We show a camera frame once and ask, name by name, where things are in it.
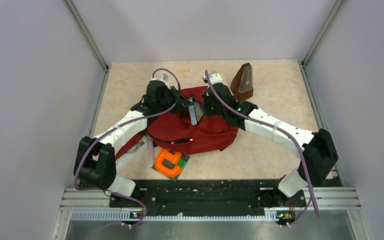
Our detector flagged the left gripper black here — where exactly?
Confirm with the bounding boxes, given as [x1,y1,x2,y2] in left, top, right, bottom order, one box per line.
[156,85,192,114]

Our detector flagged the red backpack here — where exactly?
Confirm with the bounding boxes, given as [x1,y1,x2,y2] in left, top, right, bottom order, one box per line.
[115,86,238,159]

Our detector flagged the pink eraser stick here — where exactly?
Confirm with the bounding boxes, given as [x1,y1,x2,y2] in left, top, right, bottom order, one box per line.
[147,140,155,164]

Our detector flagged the light blue blister pack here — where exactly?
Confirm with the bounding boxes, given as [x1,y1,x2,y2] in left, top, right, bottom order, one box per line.
[188,98,205,126]

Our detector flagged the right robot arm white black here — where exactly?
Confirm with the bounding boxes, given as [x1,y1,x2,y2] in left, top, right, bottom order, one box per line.
[201,82,339,206]

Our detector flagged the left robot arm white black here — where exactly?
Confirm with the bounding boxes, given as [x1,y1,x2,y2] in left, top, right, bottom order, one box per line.
[73,79,191,207]

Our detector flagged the brown wooden metronome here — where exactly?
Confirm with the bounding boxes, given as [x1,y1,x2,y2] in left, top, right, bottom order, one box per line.
[230,62,254,102]

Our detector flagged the orange plastic letter toy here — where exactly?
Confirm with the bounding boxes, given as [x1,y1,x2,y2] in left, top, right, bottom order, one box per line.
[153,148,183,178]

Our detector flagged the green toy block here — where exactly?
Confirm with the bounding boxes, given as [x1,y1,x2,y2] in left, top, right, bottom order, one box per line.
[177,158,187,168]

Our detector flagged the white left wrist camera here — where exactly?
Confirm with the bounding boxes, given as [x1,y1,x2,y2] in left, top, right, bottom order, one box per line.
[151,73,170,89]

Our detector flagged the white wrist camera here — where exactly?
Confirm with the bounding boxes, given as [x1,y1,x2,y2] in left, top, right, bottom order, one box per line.
[202,72,224,85]
[151,73,170,89]

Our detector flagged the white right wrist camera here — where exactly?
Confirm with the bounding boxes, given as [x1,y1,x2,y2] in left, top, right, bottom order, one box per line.
[202,72,224,85]

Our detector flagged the aluminium frame post left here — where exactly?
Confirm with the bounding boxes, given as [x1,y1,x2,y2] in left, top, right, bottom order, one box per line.
[62,0,110,72]

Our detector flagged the aluminium frame post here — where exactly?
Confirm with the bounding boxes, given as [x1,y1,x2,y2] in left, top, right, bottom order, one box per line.
[62,0,110,72]
[301,0,348,69]

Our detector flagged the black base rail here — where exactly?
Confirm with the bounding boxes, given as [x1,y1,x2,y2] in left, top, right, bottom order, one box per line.
[79,178,342,220]

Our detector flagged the aluminium frame post right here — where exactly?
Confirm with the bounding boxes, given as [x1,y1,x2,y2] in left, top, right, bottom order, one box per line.
[301,0,348,69]

